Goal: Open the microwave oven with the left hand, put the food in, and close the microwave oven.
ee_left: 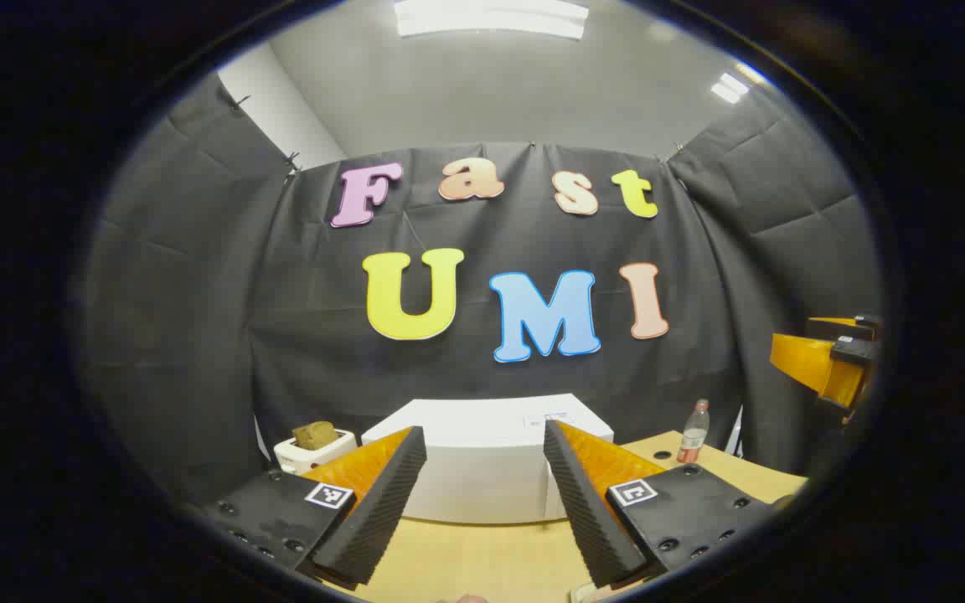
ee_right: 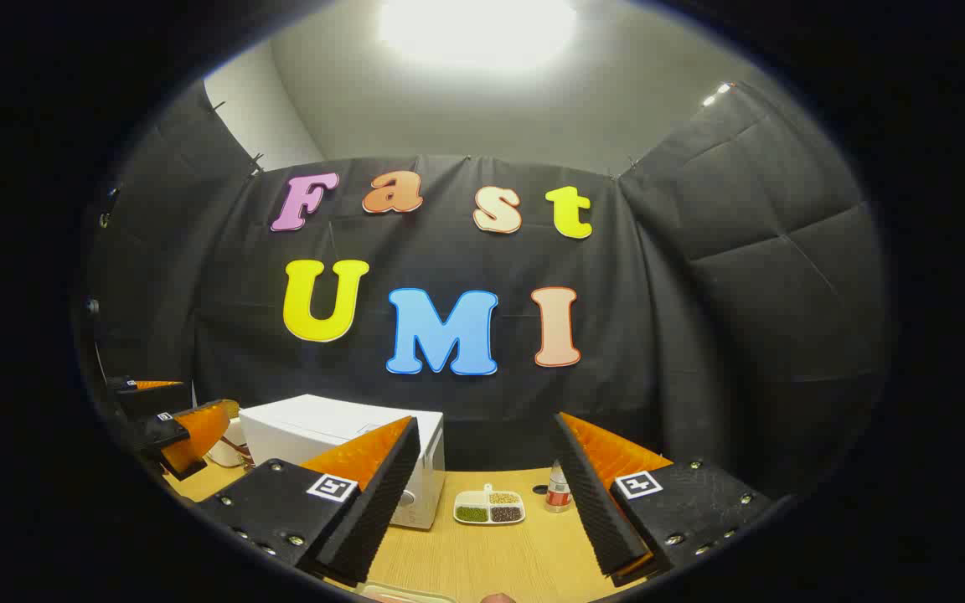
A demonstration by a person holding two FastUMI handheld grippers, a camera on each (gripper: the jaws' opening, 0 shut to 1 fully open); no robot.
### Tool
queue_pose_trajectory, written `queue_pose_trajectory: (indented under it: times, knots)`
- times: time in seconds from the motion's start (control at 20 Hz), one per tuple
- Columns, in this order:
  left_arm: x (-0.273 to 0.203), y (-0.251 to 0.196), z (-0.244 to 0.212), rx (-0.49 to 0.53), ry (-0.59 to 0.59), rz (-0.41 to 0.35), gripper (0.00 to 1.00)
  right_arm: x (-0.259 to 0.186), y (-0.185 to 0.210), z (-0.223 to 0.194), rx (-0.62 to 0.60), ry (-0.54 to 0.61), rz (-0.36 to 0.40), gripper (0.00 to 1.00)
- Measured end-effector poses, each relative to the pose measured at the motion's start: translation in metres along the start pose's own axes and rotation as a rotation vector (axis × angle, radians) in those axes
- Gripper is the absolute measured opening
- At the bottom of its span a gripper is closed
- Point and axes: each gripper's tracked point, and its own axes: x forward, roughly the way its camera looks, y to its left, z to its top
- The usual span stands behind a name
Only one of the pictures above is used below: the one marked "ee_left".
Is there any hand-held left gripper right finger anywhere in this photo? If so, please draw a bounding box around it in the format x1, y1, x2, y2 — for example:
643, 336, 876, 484
543, 420, 778, 590

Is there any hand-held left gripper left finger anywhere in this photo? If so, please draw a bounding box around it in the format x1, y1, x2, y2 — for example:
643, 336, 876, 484
196, 425, 429, 587

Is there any white microwave oven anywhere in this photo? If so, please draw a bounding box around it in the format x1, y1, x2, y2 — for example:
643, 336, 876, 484
361, 394, 615, 526

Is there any white toaster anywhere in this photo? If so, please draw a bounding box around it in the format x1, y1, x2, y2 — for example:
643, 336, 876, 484
273, 429, 359, 477

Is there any brown bread slice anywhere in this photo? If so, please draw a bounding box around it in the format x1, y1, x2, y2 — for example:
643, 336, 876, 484
292, 420, 339, 451

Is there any clear red-label water bottle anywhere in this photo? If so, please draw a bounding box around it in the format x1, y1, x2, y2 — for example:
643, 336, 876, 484
676, 399, 711, 465

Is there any ceiling light panel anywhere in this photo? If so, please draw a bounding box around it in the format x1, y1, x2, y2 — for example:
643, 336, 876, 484
393, 0, 590, 40
710, 73, 750, 105

